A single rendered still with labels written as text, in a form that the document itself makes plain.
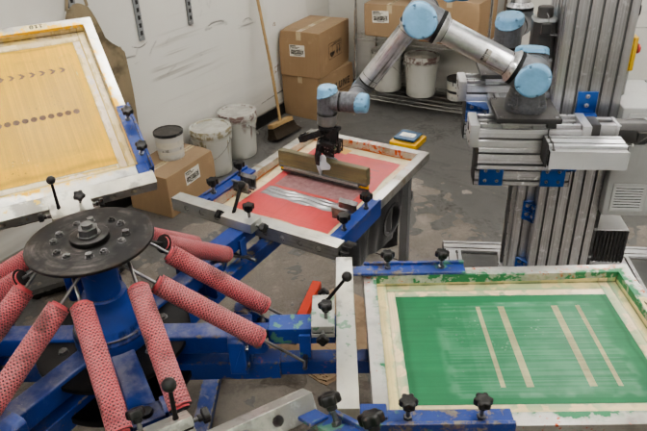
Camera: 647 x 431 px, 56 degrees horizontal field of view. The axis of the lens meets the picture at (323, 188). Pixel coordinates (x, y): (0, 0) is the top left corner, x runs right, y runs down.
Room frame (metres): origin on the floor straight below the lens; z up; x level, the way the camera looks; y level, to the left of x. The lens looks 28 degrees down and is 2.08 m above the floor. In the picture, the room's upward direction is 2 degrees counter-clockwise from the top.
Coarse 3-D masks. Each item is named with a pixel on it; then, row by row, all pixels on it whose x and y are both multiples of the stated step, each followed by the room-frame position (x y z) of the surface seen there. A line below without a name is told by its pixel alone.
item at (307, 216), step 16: (352, 160) 2.34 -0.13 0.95; (368, 160) 2.33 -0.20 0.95; (384, 176) 2.17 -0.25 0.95; (320, 192) 2.06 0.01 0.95; (336, 192) 2.05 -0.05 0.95; (352, 192) 2.05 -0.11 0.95; (304, 208) 1.94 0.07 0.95; (304, 224) 1.83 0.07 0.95; (320, 224) 1.82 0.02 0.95; (336, 224) 1.82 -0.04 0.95
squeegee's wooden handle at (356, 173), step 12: (288, 156) 2.23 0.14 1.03; (300, 156) 2.20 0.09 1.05; (312, 156) 2.18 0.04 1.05; (300, 168) 2.20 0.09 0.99; (312, 168) 2.17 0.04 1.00; (336, 168) 2.11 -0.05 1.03; (348, 168) 2.08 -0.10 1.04; (360, 168) 2.06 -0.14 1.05; (348, 180) 2.08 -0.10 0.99; (360, 180) 2.05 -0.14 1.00
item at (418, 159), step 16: (288, 144) 2.44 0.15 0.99; (304, 144) 2.49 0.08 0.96; (352, 144) 2.45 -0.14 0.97; (368, 144) 2.41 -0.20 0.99; (384, 144) 2.40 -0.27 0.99; (272, 160) 2.29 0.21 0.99; (416, 160) 2.24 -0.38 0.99; (400, 176) 2.10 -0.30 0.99; (224, 192) 2.02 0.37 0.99; (384, 192) 1.97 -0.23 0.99
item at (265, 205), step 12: (336, 156) 2.38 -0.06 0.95; (348, 156) 2.38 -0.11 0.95; (276, 180) 2.17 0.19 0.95; (288, 180) 2.17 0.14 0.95; (300, 180) 2.17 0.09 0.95; (312, 180) 2.16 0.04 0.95; (300, 192) 2.06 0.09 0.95; (240, 204) 1.99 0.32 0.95; (264, 204) 1.98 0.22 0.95; (276, 204) 1.98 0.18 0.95; (288, 204) 1.98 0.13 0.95; (276, 216) 1.89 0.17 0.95
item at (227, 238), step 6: (228, 228) 1.68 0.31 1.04; (222, 234) 1.65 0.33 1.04; (228, 234) 1.64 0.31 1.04; (234, 234) 1.64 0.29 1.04; (240, 234) 1.64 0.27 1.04; (246, 234) 1.67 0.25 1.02; (252, 234) 1.69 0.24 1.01; (216, 240) 1.61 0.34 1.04; (222, 240) 1.61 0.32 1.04; (228, 240) 1.61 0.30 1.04; (234, 240) 1.61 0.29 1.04; (246, 240) 1.66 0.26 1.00; (234, 246) 1.61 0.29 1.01; (234, 252) 1.61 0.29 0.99
